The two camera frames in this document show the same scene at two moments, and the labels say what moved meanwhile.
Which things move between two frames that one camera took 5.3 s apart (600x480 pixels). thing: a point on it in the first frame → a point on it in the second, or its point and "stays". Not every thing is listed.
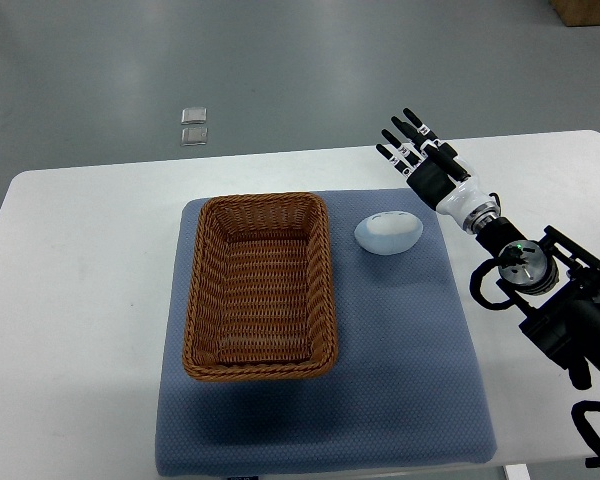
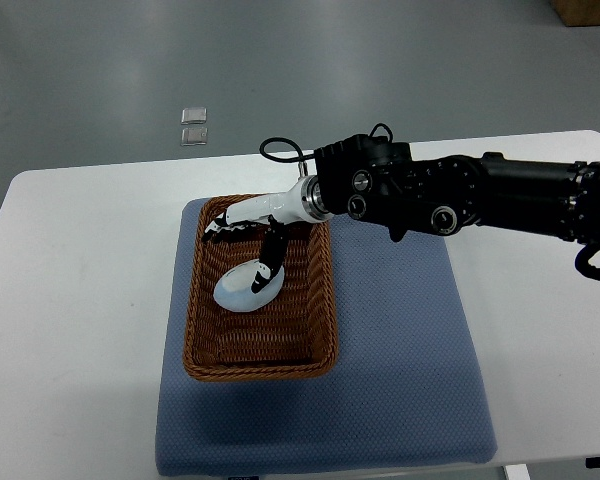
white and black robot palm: (464, 201) → (306, 202)
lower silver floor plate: (194, 136) stays
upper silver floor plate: (194, 115) stays
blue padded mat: (405, 389) stays
